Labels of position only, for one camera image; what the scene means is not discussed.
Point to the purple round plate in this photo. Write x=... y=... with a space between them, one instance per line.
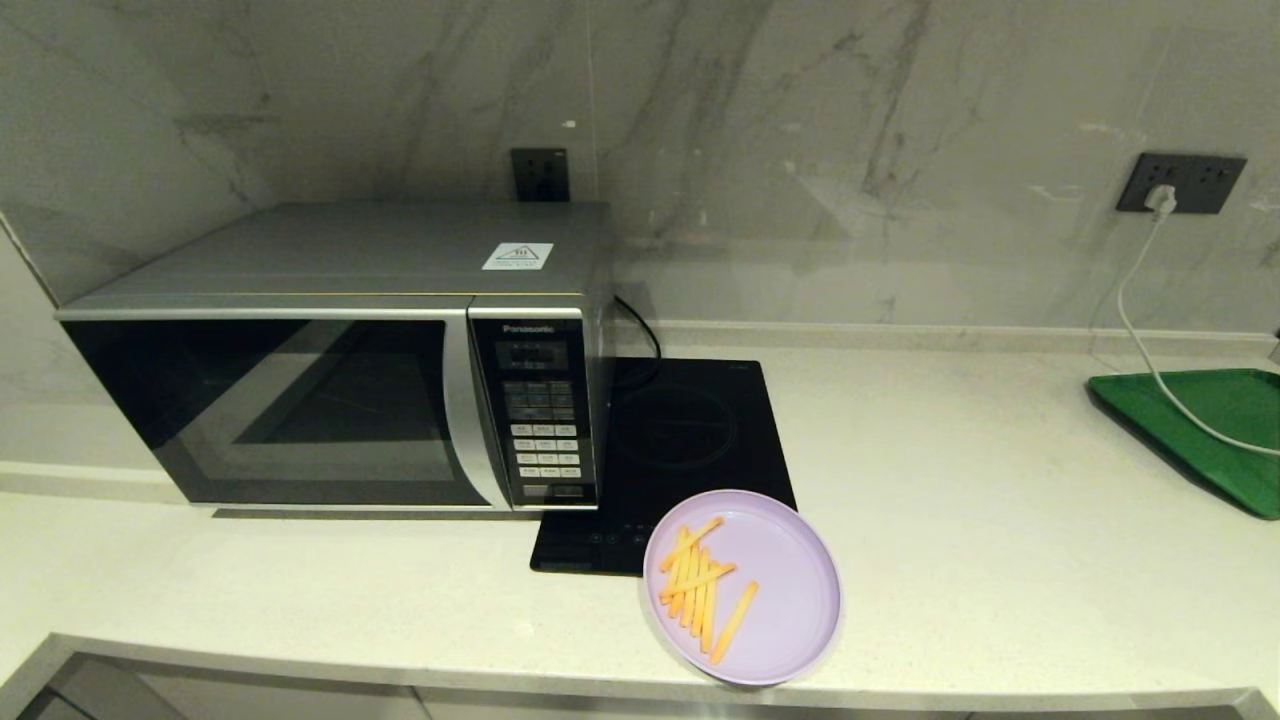
x=790 y=590

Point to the silver Panasonic microwave oven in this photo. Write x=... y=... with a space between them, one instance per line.
x=300 y=250

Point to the black induction cooktop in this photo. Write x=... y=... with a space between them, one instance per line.
x=690 y=430

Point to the white warning sticker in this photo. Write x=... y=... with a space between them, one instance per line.
x=518 y=256

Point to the orange french fry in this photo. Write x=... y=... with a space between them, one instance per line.
x=700 y=581
x=692 y=544
x=734 y=622
x=698 y=622
x=688 y=612
x=679 y=603
x=708 y=636

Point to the glossy beige base cabinet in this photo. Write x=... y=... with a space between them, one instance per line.
x=250 y=702

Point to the white power plug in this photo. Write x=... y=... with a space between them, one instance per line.
x=1161 y=200

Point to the green plastic tray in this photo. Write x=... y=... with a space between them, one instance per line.
x=1230 y=400

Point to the small black wall socket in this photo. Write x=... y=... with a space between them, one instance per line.
x=540 y=175

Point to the wide black wall socket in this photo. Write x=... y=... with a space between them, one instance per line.
x=1210 y=180

